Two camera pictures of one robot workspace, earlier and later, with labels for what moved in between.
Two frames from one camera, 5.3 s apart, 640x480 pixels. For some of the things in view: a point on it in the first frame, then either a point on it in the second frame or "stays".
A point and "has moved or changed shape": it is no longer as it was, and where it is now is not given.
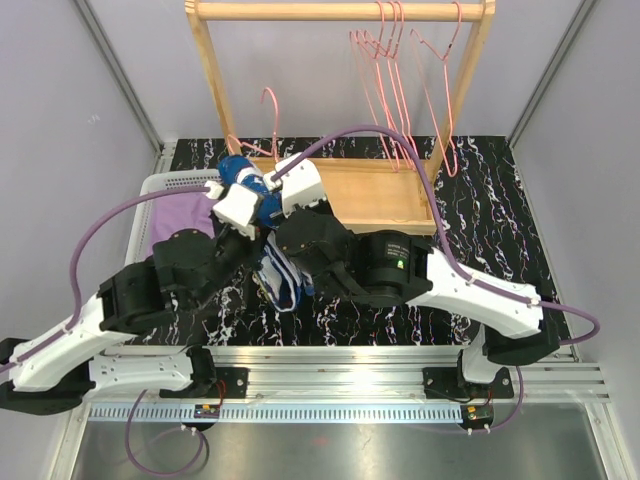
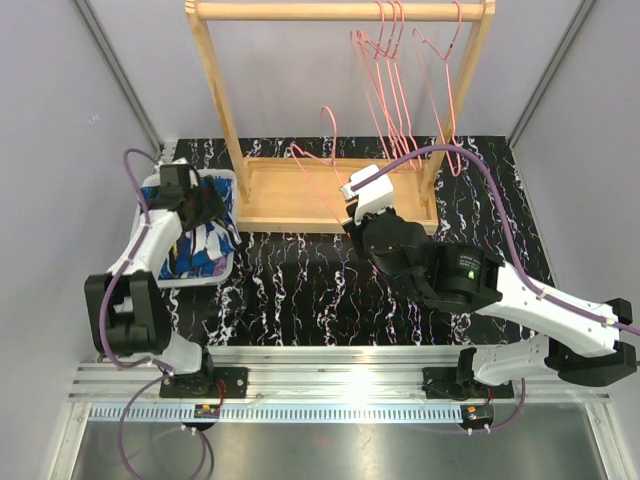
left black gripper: x=253 y=247 -> x=212 y=208
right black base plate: x=448 y=383 stays
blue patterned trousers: x=277 y=276 has moved or changed shape
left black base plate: x=228 y=383 stays
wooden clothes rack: x=380 y=196 stays
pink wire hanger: x=275 y=131 -> x=323 y=160
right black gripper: x=322 y=207 -> x=356 y=230
